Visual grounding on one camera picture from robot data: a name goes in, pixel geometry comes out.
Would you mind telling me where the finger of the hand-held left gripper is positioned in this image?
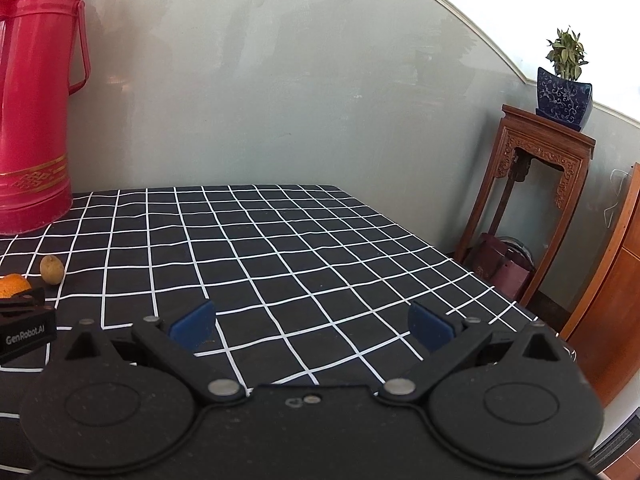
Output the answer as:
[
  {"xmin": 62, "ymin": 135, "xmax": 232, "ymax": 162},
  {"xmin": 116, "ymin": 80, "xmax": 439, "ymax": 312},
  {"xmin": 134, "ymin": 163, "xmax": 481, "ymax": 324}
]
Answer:
[{"xmin": 0, "ymin": 287, "xmax": 46, "ymax": 317}]

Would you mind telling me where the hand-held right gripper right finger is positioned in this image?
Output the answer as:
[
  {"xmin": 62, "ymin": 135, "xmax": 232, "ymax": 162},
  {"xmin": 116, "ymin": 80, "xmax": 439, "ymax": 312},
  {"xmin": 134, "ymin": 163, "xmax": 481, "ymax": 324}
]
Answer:
[{"xmin": 380, "ymin": 301, "xmax": 576, "ymax": 402}]

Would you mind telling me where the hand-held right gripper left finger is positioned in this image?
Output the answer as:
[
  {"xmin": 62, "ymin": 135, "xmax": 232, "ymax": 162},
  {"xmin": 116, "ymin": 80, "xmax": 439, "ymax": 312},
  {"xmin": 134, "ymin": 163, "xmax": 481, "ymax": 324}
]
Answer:
[{"xmin": 47, "ymin": 301, "xmax": 247, "ymax": 404}]

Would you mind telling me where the round mandarin orange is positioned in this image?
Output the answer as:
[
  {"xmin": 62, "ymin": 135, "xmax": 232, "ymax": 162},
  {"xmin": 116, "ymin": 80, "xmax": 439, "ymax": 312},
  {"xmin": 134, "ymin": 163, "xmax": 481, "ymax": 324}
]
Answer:
[{"xmin": 0, "ymin": 274, "xmax": 32, "ymax": 301}]

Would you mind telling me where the brownish oval fruit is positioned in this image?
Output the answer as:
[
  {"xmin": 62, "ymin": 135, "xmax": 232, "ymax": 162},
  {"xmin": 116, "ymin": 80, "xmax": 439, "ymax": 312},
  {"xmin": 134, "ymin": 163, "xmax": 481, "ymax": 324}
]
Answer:
[{"xmin": 39, "ymin": 255, "xmax": 64, "ymax": 286}]

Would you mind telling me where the dark red bag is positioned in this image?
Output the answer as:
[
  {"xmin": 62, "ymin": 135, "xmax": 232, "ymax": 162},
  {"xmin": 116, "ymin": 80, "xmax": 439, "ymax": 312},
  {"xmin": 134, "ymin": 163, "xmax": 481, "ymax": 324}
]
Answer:
[{"xmin": 472, "ymin": 232, "xmax": 532, "ymax": 299}]

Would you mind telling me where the black white grid tablecloth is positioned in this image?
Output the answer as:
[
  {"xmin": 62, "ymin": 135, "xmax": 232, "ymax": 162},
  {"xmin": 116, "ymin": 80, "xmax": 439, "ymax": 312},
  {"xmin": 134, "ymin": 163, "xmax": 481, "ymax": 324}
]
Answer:
[{"xmin": 0, "ymin": 184, "xmax": 570, "ymax": 472}]

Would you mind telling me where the brown wooden cabinet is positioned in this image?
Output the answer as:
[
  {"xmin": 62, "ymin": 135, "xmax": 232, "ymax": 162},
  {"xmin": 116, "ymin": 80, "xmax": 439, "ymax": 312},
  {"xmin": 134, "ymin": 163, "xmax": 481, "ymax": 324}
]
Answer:
[{"xmin": 557, "ymin": 162, "xmax": 640, "ymax": 409}]

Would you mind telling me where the red thermos flask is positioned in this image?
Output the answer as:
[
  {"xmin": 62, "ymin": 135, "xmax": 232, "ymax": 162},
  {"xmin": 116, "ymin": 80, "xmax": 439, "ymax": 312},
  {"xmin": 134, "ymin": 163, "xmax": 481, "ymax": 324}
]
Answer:
[{"xmin": 0, "ymin": 0, "xmax": 91, "ymax": 236}]

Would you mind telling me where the carved wooden plant stand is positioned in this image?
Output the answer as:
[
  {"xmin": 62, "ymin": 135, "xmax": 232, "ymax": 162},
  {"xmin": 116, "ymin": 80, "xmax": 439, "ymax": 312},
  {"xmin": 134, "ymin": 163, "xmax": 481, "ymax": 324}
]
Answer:
[{"xmin": 452, "ymin": 104, "xmax": 597, "ymax": 309}]

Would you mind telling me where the blue patterned flower pot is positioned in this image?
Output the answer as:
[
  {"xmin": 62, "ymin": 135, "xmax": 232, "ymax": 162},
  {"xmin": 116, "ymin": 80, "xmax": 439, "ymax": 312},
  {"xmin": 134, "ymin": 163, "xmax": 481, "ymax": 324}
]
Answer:
[{"xmin": 534, "ymin": 66, "xmax": 594, "ymax": 134}]

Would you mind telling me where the green potted plant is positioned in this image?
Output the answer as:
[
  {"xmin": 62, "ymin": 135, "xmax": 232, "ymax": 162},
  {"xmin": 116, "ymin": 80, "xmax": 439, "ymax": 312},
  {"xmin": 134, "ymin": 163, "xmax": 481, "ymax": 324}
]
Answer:
[{"xmin": 545, "ymin": 25, "xmax": 589, "ymax": 82}]

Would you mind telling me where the white wire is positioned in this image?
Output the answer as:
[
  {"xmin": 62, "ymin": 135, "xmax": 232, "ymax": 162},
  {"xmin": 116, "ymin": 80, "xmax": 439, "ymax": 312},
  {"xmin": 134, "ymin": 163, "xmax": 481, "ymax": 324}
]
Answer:
[{"xmin": 602, "ymin": 169, "xmax": 634, "ymax": 229}]

